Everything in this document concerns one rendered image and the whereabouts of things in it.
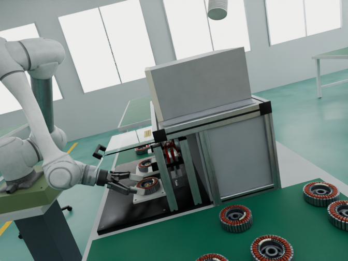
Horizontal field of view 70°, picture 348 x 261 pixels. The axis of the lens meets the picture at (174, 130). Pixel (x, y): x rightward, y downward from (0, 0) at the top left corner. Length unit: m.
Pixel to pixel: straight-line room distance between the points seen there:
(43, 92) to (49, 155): 0.49
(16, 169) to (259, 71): 5.59
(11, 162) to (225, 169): 1.15
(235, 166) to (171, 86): 0.40
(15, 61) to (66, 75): 4.82
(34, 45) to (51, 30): 4.83
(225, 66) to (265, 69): 5.44
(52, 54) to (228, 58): 0.81
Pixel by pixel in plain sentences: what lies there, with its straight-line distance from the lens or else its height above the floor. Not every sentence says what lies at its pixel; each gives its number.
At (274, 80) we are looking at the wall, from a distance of 6.55.
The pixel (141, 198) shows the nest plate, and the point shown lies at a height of 0.78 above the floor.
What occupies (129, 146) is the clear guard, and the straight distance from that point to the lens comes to 0.96.
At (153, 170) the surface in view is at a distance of 1.14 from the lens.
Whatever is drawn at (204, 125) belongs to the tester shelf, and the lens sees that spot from 0.90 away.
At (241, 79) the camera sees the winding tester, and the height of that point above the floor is 1.20.
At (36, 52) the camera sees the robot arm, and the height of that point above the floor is 1.50.
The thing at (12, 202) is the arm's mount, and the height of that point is 0.81.
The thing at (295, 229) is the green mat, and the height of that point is 0.75.
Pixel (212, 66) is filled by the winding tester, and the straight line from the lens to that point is 0.99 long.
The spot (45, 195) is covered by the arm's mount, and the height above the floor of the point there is 0.81.
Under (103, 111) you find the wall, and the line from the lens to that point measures 5.99.
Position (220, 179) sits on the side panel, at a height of 0.85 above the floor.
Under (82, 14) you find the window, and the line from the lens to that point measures 6.00.
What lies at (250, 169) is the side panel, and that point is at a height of 0.86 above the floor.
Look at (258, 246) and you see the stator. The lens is 0.82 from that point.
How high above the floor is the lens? 1.36
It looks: 17 degrees down
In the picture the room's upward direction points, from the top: 14 degrees counter-clockwise
